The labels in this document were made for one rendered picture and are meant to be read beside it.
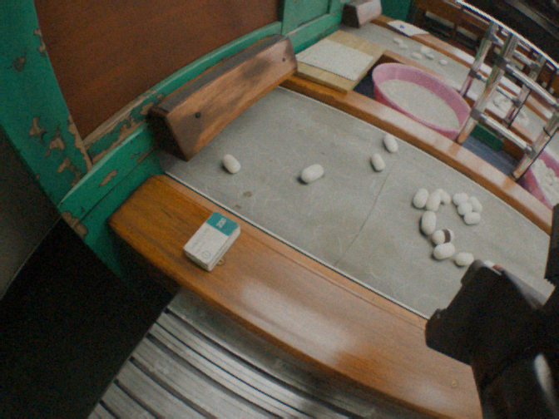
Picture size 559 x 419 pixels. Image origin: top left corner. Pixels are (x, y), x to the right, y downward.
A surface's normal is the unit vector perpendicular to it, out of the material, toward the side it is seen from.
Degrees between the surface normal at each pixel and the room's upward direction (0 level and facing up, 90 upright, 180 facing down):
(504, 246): 0
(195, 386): 0
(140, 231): 0
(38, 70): 90
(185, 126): 66
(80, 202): 90
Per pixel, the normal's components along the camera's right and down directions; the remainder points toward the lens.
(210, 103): 0.82, 0.21
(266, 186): 0.07, -0.56
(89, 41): 0.86, 0.46
